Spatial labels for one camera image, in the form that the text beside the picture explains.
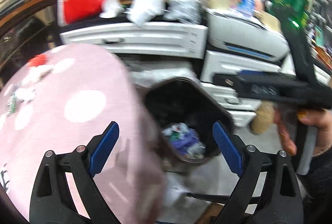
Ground white bowl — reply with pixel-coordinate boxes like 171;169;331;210
99;0;125;19

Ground pink polka dot tablecloth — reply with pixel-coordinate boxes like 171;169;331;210
1;44;165;223

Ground clear plastic bag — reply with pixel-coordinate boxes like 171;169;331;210
163;0;201;25

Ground white drawer cabinet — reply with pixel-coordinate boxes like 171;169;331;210
60;22;208;59

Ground white drawer stack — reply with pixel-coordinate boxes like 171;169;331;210
200;50;280;127

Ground green gift bag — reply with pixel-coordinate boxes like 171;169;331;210
267;0;307;27

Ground white printer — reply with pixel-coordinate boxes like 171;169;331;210
206;8;290;62

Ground dark brown trash bin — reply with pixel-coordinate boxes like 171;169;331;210
143;77;235;172

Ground right hand painted nails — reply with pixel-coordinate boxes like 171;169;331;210
274;108;331;157

